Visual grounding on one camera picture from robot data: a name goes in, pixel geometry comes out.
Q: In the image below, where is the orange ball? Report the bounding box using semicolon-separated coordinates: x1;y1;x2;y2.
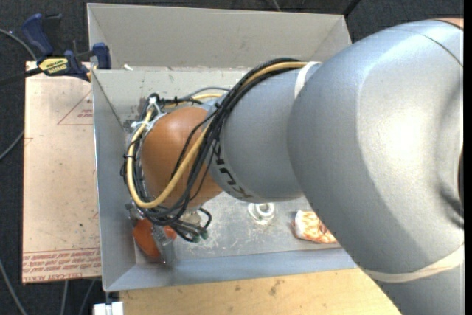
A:
132;218;178;263

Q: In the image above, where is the clear glass thing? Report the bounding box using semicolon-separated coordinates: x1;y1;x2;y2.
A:
247;202;276;226

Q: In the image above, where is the brown cardboard board, red print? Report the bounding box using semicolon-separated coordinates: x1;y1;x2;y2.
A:
21;60;103;285

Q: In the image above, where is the orange and white packet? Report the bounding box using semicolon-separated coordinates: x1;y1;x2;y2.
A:
290;210;339;245

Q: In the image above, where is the grey metal bin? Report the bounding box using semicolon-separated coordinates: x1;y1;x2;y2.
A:
86;2;361;293

